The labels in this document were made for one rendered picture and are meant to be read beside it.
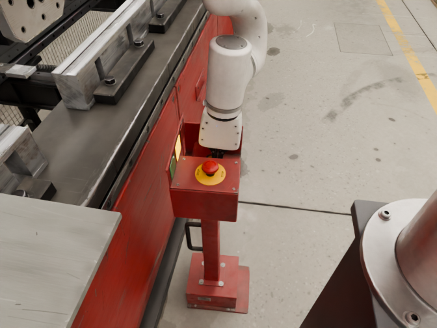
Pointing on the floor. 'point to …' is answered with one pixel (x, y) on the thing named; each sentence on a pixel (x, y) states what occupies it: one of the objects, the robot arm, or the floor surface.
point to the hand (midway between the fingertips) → (217, 155)
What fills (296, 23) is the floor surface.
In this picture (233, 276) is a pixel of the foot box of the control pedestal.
